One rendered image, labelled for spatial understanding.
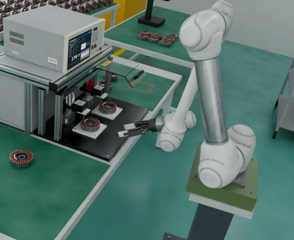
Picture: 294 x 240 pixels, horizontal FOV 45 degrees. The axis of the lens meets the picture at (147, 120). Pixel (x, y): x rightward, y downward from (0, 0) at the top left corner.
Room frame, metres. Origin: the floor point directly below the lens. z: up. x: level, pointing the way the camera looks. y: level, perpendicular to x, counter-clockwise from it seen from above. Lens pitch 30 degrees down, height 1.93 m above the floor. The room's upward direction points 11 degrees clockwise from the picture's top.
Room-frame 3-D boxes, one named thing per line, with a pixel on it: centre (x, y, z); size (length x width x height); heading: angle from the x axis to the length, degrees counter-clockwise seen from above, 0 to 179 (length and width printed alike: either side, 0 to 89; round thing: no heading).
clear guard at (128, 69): (2.07, 0.25, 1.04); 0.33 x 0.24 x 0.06; 76
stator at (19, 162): (1.38, 0.58, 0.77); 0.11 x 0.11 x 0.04
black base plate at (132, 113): (1.87, 0.31, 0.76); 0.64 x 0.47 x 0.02; 166
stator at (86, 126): (1.75, 0.32, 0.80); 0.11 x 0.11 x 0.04
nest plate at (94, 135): (1.75, 0.32, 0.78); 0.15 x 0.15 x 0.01; 76
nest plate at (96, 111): (1.99, 0.26, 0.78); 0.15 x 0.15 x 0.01; 76
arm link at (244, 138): (1.49, -0.46, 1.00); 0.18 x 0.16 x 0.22; 151
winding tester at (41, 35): (1.96, 0.60, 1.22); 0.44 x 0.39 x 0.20; 166
